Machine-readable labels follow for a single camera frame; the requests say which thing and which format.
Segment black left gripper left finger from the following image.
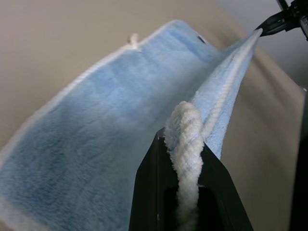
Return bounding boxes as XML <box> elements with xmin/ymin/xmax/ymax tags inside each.
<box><xmin>128</xmin><ymin>127</ymin><xmax>180</xmax><ymax>231</ymax></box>

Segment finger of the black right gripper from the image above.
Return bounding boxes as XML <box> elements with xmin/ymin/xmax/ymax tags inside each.
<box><xmin>259</xmin><ymin>24</ymin><xmax>288</xmax><ymax>38</ymax></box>
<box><xmin>255</xmin><ymin>11</ymin><xmax>286</xmax><ymax>31</ymax></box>

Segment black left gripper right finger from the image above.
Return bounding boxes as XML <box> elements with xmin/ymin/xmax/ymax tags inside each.
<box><xmin>196</xmin><ymin>141</ymin><xmax>254</xmax><ymax>231</ymax></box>

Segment light blue towel white trim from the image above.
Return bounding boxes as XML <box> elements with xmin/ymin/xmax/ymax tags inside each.
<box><xmin>0</xmin><ymin>19</ymin><xmax>263</xmax><ymax>231</ymax></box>

